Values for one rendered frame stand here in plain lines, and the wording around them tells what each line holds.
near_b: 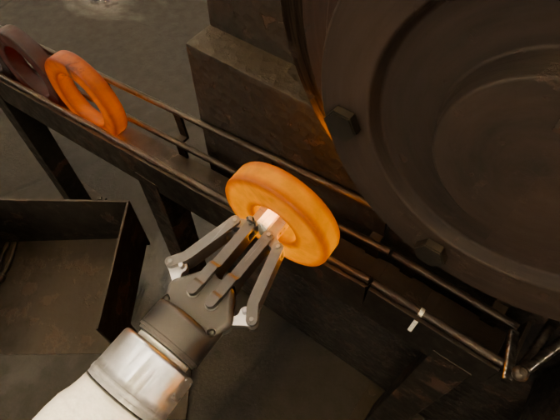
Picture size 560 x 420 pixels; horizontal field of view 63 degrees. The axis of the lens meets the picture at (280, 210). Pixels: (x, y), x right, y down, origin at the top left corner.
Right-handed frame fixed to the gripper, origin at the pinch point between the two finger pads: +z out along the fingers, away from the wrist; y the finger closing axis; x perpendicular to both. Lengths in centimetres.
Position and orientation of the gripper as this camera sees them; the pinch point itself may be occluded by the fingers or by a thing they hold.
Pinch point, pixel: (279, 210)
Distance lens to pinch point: 54.8
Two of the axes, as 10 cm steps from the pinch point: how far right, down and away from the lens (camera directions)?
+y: 8.1, 4.9, -3.2
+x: -0.3, -5.1, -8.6
